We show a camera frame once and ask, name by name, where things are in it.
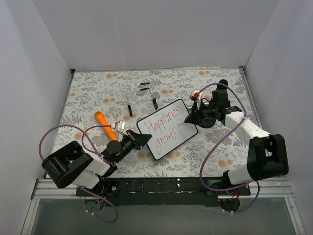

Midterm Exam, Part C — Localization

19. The black microphone on stand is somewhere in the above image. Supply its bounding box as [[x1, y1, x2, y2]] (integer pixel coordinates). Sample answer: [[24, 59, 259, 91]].
[[217, 79, 228, 89]]

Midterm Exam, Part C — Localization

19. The black microphone stand base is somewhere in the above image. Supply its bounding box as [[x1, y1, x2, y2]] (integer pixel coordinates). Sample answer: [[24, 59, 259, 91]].
[[198, 118, 216, 129]]

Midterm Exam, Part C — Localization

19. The black front mounting rail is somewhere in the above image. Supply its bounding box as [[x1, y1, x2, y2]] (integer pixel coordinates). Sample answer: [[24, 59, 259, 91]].
[[90, 177, 251, 207]]

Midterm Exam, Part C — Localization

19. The black framed whiteboard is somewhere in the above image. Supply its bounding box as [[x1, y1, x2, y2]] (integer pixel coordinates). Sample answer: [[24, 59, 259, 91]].
[[136, 99, 198, 160]]

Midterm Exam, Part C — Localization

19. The floral patterned table mat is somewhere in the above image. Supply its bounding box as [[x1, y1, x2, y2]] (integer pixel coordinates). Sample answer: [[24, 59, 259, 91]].
[[52, 68, 260, 178]]

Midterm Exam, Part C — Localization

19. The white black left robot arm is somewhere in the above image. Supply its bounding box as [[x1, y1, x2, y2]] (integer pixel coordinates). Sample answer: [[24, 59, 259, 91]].
[[42, 130, 152, 196]]

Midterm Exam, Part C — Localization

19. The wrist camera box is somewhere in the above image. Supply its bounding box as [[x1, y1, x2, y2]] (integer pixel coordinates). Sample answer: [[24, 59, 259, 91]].
[[111, 120, 127, 135], [189, 90, 202, 105]]

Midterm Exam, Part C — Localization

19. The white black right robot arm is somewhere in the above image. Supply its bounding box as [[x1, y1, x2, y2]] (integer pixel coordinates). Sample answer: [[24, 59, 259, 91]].
[[184, 89, 289, 195]]

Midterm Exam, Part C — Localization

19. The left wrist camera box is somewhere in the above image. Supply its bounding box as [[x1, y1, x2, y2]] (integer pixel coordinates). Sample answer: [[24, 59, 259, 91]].
[[111, 120, 127, 135]]

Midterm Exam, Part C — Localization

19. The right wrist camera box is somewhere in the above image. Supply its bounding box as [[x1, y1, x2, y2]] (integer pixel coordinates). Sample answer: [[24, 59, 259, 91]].
[[189, 90, 202, 105]]

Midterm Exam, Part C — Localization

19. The orange toy microphone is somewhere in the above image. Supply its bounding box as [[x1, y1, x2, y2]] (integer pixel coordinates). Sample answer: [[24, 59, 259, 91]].
[[94, 111, 118, 141]]

